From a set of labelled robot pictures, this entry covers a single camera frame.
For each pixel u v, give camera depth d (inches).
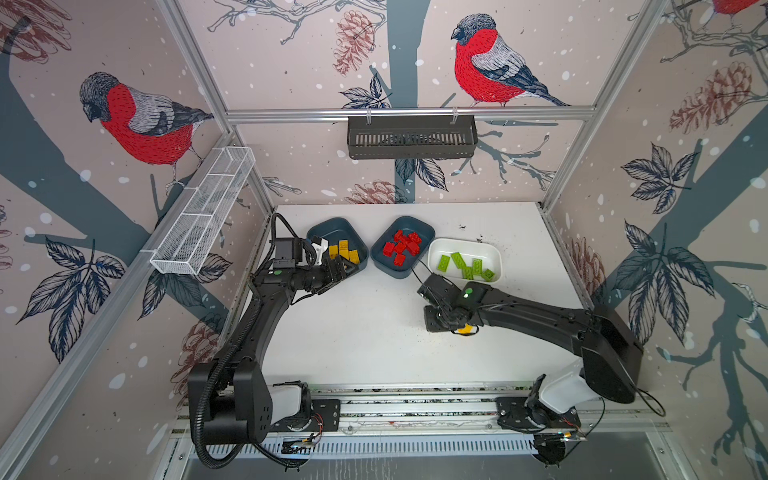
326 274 28.6
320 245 30.6
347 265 29.4
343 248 41.9
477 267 39.7
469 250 41.1
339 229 43.6
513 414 28.7
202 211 30.7
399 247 41.9
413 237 43.2
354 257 41.2
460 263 40.6
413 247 41.3
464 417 29.3
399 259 40.4
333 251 40.9
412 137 40.8
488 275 38.5
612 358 16.8
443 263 40.5
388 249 41.3
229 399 15.8
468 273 39.6
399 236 43.2
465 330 29.1
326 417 28.8
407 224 43.7
